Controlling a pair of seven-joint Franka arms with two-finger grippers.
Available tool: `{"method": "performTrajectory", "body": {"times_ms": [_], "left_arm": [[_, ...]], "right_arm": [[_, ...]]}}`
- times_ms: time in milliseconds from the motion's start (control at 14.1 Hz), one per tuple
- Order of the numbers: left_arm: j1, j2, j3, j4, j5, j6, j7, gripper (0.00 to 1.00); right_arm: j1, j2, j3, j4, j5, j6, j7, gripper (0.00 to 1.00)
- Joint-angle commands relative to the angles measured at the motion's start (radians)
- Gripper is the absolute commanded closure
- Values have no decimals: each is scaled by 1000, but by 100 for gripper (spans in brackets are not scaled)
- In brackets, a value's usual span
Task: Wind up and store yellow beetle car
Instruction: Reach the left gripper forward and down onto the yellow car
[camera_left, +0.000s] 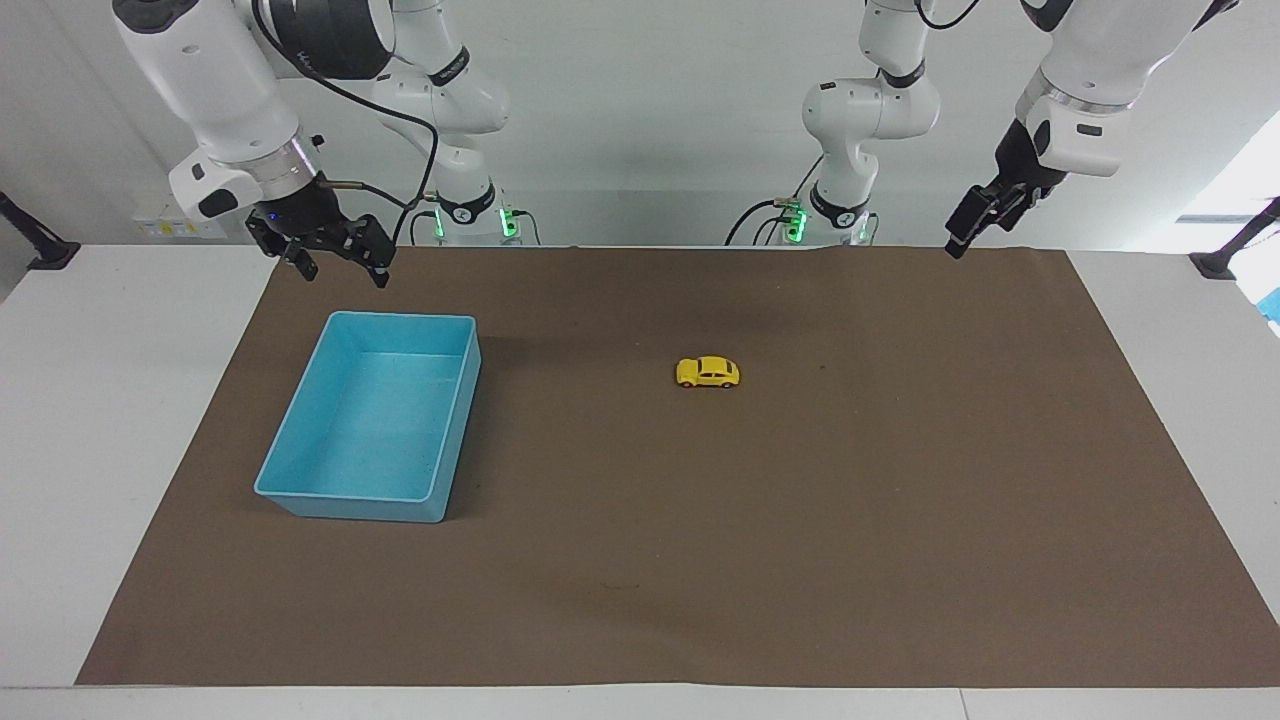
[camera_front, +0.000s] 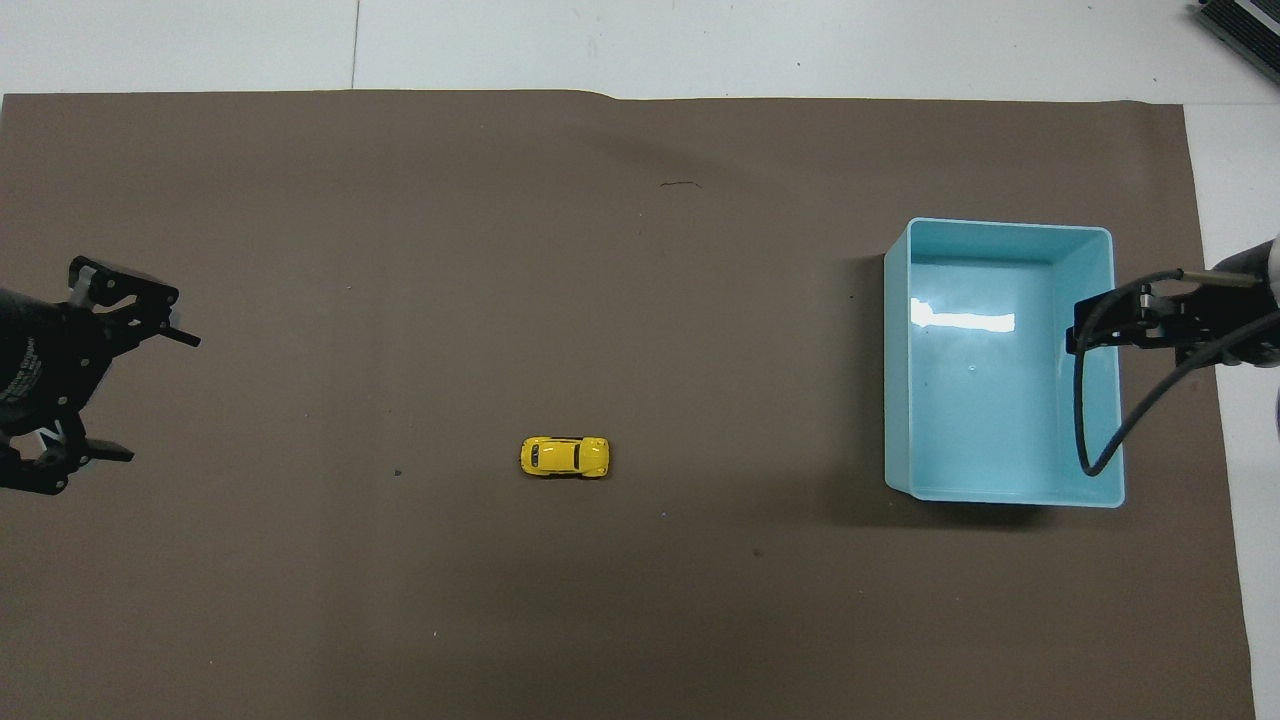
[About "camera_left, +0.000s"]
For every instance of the black stand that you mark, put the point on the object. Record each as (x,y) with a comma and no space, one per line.
(40,248)
(1228,255)

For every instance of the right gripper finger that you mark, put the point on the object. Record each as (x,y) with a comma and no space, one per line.
(298,258)
(371,245)

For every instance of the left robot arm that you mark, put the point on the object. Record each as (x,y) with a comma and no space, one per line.
(1090,60)

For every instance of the yellow toy beetle car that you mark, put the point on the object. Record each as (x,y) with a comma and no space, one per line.
(708,372)

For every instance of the light blue plastic bin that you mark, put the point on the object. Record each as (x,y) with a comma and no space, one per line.
(375,420)

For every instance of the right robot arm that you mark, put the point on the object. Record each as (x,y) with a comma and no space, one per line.
(225,95)

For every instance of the white wall socket strip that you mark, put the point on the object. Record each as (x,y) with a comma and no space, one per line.
(165,226)

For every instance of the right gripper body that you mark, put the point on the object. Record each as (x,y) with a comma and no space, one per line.
(303,213)

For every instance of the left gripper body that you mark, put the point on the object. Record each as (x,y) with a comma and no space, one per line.
(1024,160)

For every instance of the blue object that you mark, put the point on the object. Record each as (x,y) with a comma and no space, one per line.
(1271,305)

